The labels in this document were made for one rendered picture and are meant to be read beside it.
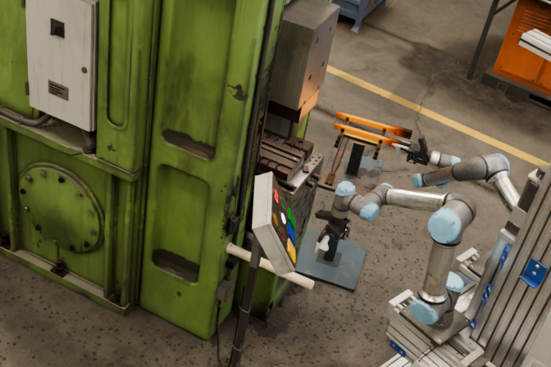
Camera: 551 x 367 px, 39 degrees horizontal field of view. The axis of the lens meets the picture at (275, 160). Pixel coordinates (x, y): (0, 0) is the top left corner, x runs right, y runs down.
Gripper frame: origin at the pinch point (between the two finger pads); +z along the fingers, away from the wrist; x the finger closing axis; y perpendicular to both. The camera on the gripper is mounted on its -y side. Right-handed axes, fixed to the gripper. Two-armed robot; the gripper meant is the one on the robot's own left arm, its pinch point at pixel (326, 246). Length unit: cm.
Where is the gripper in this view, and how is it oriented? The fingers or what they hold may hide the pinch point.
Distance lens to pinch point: 337.8
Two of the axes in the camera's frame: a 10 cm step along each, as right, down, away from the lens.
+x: 7.3, -3.1, 6.1
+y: 6.6, 5.2, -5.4
